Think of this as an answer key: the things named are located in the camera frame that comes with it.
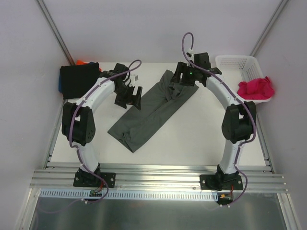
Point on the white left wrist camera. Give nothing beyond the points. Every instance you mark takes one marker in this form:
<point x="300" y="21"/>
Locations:
<point x="134" y="77"/>

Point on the aluminium mounting rail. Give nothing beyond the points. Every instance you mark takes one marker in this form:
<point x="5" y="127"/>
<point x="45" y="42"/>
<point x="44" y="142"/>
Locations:
<point x="260" y="179"/>

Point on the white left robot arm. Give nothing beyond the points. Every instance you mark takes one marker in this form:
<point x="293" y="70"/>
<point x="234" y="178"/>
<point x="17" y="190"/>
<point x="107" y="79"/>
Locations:
<point x="78" y="117"/>

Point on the aluminium left frame post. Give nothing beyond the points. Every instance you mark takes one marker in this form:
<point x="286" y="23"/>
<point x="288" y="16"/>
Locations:
<point x="50" y="21"/>

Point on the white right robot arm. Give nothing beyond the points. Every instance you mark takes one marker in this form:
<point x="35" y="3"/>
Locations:
<point x="238" y="126"/>

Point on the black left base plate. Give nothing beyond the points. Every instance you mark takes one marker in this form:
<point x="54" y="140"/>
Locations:
<point x="85" y="179"/>

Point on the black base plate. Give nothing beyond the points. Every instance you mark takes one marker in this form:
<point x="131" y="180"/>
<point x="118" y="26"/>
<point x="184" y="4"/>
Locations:
<point x="85" y="179"/>
<point x="213" y="182"/>

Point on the folded orange t shirt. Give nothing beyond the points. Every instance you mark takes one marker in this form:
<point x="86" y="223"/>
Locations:
<point x="88" y="65"/>

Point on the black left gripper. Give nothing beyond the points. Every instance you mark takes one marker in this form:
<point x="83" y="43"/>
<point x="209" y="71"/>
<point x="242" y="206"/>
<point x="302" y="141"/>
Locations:
<point x="129" y="95"/>

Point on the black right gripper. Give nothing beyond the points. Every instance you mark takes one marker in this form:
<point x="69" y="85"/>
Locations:
<point x="180" y="72"/>

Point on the aluminium corner frame post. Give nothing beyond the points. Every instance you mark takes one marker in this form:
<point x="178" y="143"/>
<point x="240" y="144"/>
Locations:
<point x="268" y="27"/>

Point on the white plastic basket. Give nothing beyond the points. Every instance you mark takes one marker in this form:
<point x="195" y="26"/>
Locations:
<point x="238" y="68"/>

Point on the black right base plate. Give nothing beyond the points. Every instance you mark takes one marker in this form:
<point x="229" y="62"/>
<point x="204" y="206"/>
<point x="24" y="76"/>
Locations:
<point x="213" y="182"/>

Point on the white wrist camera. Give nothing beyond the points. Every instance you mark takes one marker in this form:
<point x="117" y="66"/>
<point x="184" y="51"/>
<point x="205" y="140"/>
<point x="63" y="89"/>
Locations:
<point x="134" y="77"/>
<point x="190" y="55"/>

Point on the pink t shirt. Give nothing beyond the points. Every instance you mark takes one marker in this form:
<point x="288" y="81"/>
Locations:
<point x="256" y="89"/>

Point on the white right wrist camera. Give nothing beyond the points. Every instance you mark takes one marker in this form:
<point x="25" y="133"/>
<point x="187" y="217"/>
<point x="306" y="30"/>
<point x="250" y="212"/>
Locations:
<point x="190" y="55"/>

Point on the folded black t shirt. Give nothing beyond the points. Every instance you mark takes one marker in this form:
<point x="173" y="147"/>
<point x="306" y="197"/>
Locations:
<point x="76" y="82"/>

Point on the folded blue t shirt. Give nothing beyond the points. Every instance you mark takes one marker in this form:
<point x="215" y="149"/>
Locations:
<point x="59" y="84"/>

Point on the grey t shirt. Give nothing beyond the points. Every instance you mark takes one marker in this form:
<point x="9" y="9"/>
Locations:
<point x="136" y="127"/>

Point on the white slotted cable duct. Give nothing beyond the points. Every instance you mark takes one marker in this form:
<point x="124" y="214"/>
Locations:
<point x="130" y="195"/>

